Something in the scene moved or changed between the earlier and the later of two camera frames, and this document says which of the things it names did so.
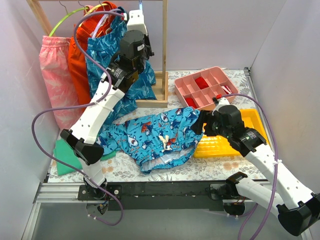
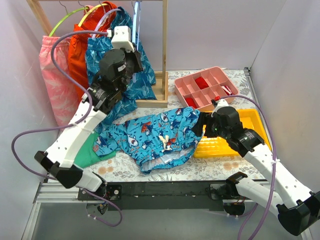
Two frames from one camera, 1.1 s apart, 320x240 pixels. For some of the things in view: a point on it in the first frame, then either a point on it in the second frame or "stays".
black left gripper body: [149, 46] to [136, 59]
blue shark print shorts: [161, 139] stays
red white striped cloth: [227, 89] stays
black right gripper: [201, 122] stays
